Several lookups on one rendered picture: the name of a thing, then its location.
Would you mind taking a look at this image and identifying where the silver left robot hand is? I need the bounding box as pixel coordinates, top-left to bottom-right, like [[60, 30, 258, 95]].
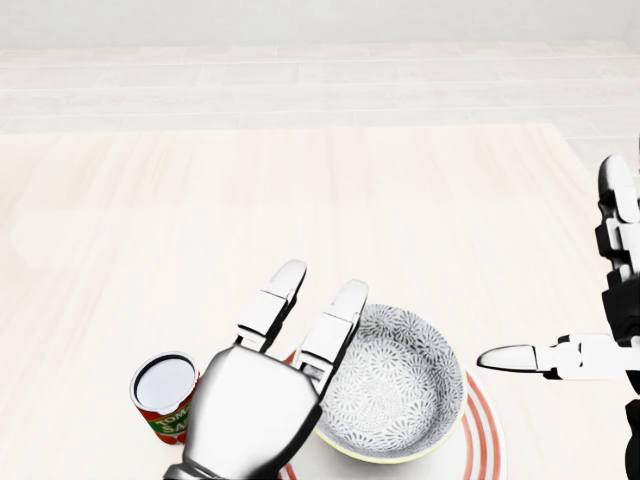
[[180, 259, 370, 480]]

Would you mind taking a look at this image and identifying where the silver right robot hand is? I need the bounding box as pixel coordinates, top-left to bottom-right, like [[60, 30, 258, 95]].
[[476, 135, 640, 480]]

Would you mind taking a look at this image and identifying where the patterned grey white bowl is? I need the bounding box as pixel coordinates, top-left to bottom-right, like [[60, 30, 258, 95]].
[[312, 303, 469, 465]]

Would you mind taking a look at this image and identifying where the white plate with red rings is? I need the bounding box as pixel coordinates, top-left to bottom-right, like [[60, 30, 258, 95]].
[[277, 349, 508, 480]]

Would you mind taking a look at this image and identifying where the red tomato sauce tin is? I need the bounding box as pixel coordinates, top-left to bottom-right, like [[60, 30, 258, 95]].
[[129, 351, 201, 446]]

